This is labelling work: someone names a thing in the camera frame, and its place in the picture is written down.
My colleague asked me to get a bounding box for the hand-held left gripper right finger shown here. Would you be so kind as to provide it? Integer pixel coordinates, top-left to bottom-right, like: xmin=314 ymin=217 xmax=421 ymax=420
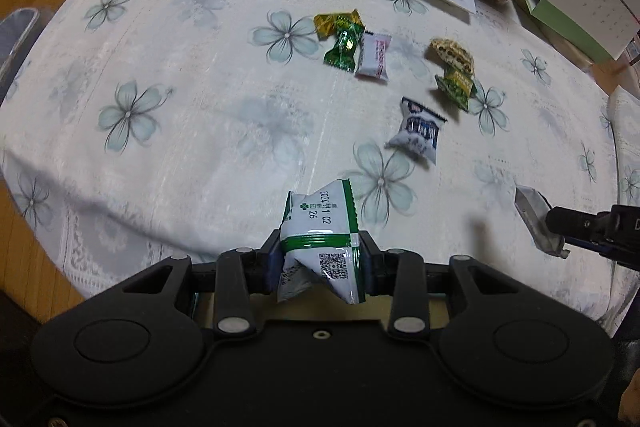
xmin=359 ymin=231 xmax=527 ymax=342

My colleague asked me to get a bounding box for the white pink snack packet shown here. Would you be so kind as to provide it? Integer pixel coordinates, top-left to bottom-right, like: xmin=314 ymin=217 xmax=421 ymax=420
xmin=354 ymin=32 xmax=392 ymax=82

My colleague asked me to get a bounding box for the blue white snack packet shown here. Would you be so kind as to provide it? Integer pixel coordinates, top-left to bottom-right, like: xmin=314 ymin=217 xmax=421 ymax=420
xmin=384 ymin=96 xmax=448 ymax=168

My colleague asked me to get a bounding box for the floral cloth covered chair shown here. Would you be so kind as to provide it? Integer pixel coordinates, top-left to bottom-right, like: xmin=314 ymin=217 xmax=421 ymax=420
xmin=605 ymin=84 xmax=640 ymax=334

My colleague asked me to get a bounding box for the grey waste bin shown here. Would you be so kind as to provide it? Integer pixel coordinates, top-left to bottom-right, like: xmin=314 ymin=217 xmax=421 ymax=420
xmin=0 ymin=7 xmax=42 ymax=106

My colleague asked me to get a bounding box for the white floral tablecloth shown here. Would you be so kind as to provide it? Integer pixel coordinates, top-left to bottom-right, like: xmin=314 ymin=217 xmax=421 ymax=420
xmin=0 ymin=0 xmax=640 ymax=334

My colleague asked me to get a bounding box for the white green snack packet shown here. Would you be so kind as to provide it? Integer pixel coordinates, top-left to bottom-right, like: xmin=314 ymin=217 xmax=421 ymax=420
xmin=276 ymin=178 xmax=365 ymax=305

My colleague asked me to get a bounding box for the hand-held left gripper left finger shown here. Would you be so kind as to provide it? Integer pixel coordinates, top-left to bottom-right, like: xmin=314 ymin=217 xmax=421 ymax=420
xmin=114 ymin=229 xmax=283 ymax=342

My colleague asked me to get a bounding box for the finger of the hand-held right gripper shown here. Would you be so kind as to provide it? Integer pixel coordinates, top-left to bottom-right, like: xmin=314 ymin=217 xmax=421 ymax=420
xmin=545 ymin=205 xmax=621 ymax=253

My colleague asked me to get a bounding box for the beige mushroom print snack packet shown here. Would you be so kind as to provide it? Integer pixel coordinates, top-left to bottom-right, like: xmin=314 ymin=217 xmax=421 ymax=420
xmin=425 ymin=38 xmax=476 ymax=74

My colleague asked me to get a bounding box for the green candy packet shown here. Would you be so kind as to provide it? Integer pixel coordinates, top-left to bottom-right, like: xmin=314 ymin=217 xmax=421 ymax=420
xmin=323 ymin=26 xmax=364 ymax=71

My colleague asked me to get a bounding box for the green pea snack packet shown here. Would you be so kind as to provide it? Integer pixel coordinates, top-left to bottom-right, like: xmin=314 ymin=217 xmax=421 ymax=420
xmin=434 ymin=66 xmax=478 ymax=113

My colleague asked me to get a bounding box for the silver yellow candy packet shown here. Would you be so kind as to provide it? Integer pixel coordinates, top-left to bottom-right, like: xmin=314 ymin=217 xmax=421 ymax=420
xmin=514 ymin=186 xmax=572 ymax=259

